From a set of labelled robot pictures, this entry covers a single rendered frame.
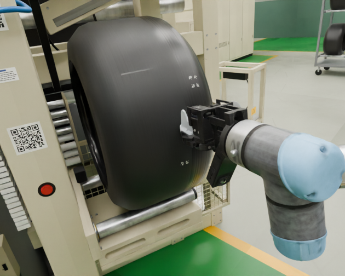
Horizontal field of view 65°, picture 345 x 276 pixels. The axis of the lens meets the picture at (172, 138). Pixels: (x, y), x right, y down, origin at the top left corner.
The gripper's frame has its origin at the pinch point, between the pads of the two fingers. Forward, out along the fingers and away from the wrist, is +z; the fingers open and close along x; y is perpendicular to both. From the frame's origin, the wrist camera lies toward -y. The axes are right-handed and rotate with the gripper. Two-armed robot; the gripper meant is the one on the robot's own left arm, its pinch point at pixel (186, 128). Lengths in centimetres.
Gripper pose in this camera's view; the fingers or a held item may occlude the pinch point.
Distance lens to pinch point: 62.6
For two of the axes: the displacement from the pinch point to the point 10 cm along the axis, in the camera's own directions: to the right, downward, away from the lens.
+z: -4.3, -2.4, 8.7
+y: -1.5, -9.3, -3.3
